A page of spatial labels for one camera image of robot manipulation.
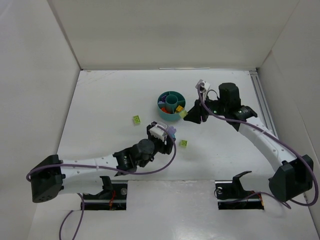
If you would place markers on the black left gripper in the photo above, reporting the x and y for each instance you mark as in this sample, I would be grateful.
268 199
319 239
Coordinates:
167 144

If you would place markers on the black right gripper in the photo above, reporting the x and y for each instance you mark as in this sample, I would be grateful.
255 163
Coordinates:
202 111

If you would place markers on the pale green lego brick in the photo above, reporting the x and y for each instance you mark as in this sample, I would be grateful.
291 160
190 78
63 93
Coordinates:
183 114

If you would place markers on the yellow orange lego brick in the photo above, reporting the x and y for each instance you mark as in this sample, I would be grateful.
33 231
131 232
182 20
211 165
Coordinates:
179 109

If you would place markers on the lavender lego brick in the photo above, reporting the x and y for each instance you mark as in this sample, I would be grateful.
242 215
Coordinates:
171 130

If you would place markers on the purple lego brick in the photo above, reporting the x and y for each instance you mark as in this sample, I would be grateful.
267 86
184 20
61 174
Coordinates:
163 98

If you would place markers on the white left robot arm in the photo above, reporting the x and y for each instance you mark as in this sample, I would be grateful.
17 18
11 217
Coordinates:
54 176

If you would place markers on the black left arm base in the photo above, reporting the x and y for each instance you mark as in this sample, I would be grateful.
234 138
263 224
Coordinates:
111 196

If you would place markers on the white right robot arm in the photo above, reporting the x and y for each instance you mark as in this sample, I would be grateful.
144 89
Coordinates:
293 173

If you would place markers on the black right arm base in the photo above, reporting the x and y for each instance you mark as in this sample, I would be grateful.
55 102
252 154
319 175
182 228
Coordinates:
231 195

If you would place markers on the teal round divided container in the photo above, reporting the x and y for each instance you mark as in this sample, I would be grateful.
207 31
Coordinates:
172 100

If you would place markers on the lime green lego brick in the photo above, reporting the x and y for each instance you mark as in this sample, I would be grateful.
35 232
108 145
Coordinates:
136 120

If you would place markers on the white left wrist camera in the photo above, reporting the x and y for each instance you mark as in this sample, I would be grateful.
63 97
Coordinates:
157 130

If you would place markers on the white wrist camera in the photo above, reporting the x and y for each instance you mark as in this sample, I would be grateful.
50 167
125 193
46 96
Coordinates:
203 88
157 130

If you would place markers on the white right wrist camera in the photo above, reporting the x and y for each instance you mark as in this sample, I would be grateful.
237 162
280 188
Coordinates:
203 88

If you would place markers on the aluminium rail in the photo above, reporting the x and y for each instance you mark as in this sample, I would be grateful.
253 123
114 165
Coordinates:
265 115

